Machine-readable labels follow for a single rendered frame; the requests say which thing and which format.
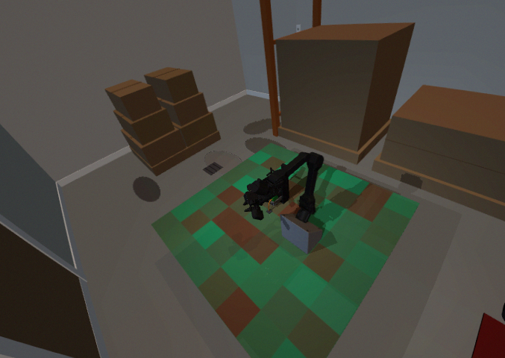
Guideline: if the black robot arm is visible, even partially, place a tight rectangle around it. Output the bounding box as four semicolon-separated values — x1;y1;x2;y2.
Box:
243;152;324;223

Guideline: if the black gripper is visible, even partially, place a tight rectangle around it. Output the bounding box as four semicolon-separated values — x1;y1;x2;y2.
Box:
244;183;269;220

